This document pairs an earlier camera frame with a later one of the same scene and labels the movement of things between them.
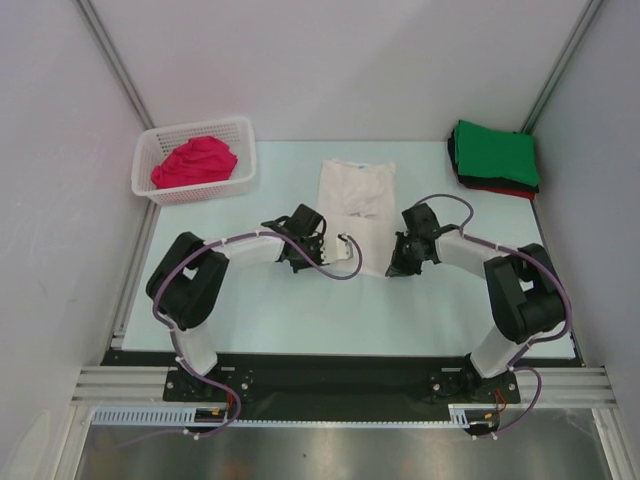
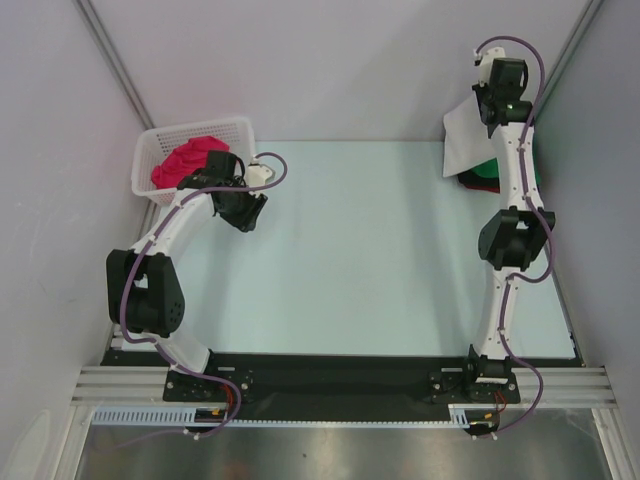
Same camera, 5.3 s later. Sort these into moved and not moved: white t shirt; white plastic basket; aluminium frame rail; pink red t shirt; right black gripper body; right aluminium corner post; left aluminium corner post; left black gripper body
Moved: left black gripper body; right black gripper body; white t shirt
Not moved: pink red t shirt; white plastic basket; right aluminium corner post; aluminium frame rail; left aluminium corner post
